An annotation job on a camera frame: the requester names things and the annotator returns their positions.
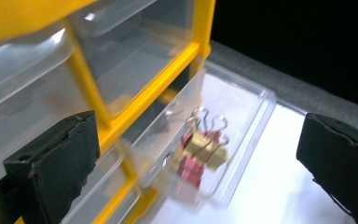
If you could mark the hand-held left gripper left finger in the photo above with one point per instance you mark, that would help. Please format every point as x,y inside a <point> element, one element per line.
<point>62,155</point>

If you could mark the grid of closed transparent compartments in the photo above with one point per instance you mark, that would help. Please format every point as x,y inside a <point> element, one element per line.
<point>127,59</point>

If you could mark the yellow drawer organizer cabinet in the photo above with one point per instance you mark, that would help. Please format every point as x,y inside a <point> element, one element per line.
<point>143,99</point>

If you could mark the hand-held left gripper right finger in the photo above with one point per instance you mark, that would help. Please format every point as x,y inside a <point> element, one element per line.
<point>341,158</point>

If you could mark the gold binder clip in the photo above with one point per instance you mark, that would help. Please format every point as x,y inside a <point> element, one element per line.
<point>203,150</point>

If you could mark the clear plastic drawer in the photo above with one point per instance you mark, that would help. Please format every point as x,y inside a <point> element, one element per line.
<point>248,124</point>

